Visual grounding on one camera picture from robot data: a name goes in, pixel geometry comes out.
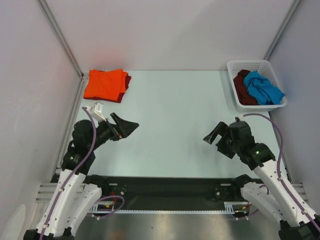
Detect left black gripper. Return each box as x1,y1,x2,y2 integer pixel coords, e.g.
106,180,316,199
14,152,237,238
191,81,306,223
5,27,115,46
87,112,138,151

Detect blue t shirt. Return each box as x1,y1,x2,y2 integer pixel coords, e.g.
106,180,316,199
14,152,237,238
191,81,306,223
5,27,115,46
243,71,285,106

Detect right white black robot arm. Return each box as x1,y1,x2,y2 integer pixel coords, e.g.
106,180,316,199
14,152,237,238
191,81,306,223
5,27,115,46
203,120,320,240

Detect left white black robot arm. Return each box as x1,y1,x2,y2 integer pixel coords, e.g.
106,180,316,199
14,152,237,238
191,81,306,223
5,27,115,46
23,108,139,240

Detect folded orange t shirt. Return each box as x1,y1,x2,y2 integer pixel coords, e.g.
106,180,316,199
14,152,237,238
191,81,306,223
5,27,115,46
83,69,125,102

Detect crumpled dark red t shirt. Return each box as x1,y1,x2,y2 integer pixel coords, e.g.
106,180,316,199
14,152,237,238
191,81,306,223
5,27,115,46
233,69,258,106

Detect folded dark red t shirt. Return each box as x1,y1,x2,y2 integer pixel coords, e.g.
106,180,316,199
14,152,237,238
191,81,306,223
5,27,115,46
110,71,132,103

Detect white plastic basket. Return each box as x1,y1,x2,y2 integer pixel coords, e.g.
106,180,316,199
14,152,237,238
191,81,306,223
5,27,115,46
227,59,287,112

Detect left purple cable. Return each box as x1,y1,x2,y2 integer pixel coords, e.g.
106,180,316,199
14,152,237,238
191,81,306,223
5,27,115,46
38,106,125,240

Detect purple cable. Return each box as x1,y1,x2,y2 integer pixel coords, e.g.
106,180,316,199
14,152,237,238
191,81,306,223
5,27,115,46
38,106,125,240
234,113,320,232

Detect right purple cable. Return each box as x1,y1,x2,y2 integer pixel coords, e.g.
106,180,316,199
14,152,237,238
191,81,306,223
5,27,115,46
234,113,320,232

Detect left aluminium frame post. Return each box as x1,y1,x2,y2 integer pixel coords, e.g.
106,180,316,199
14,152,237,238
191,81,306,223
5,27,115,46
35,0,85,78

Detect aluminium frame post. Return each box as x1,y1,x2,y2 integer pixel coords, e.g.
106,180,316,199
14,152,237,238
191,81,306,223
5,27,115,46
263,0,302,61
35,0,85,78

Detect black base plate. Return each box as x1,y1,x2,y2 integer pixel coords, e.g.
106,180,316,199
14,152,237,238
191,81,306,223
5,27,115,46
95,176,250,216

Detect white slotted cable duct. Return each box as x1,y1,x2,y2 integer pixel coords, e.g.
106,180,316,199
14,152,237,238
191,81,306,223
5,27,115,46
87,201,251,215

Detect aluminium front rail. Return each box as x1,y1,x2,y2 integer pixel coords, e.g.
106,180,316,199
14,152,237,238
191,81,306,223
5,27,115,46
35,183,308,203

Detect right aluminium frame post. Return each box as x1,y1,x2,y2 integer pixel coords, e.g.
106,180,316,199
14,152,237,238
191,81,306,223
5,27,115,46
263,0,302,61

